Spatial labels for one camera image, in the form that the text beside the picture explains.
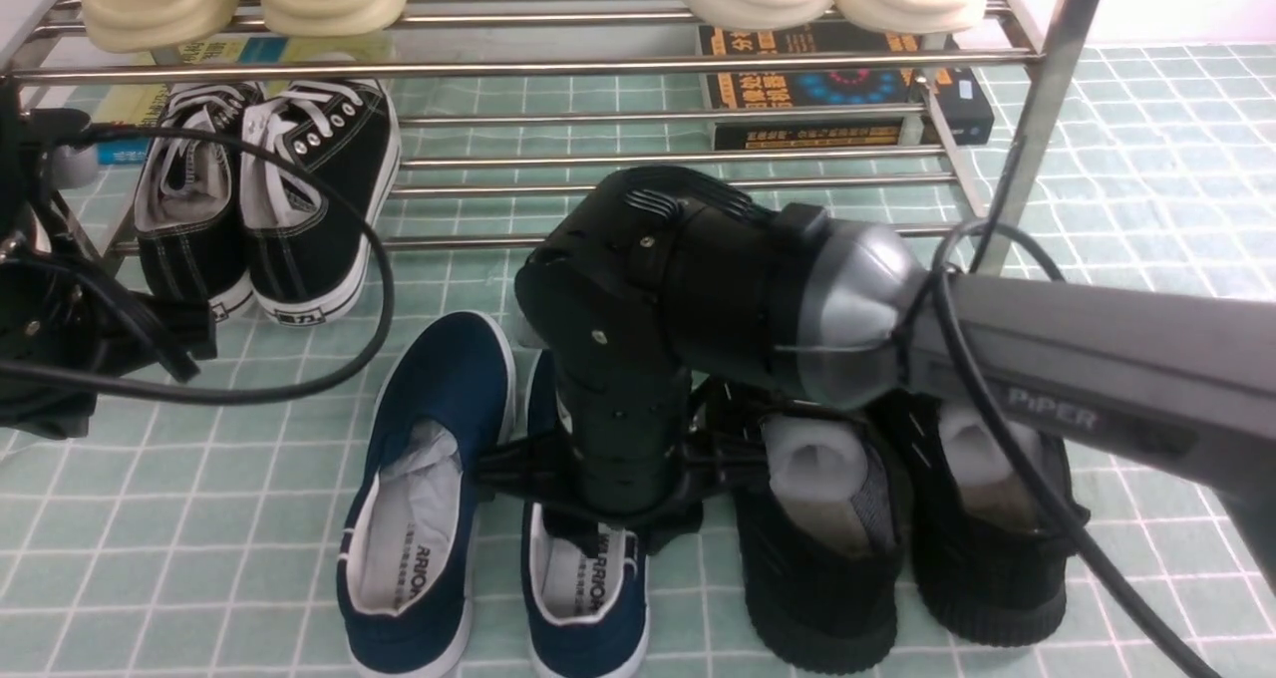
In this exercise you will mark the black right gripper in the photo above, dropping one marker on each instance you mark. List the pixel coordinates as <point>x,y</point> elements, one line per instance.
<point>622,457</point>

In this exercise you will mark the navy slip-on shoe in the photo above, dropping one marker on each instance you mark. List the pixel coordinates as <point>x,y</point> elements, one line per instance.
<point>404,579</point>
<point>588,616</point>

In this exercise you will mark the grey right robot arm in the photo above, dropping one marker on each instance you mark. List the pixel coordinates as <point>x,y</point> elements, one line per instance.
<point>662,272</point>

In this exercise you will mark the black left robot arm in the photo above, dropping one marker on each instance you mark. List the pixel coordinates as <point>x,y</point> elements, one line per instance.
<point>62,307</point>

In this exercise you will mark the stainless steel shoe rack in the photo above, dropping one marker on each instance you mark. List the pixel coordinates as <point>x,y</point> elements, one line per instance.
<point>925,134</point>

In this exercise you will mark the left black knit sneaker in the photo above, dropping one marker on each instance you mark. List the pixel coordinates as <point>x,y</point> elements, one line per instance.
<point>820,541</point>

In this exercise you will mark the black knit sneaker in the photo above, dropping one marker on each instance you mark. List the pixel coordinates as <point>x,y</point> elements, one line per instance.
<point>990,565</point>
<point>820,541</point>

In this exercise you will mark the right black knit sneaker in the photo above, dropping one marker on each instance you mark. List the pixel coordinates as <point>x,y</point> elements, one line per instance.
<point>990,565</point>

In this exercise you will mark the right black canvas sneaker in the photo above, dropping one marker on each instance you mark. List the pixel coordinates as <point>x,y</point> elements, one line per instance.
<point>308,256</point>

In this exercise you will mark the black canvas sneaker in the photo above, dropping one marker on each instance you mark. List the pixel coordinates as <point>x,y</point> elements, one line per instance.
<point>186,209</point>
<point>308,256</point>

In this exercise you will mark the black book with orange text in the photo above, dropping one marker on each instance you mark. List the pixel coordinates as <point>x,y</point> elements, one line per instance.
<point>810,104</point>

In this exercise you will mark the left black canvas sneaker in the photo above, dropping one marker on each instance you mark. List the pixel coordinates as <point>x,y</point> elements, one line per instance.
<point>186,209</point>

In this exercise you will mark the yellow and blue book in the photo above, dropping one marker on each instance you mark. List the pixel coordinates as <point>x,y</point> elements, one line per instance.
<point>145,105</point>

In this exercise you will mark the left yellow slipper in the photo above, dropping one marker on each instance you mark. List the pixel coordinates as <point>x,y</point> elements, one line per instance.
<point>131,26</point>

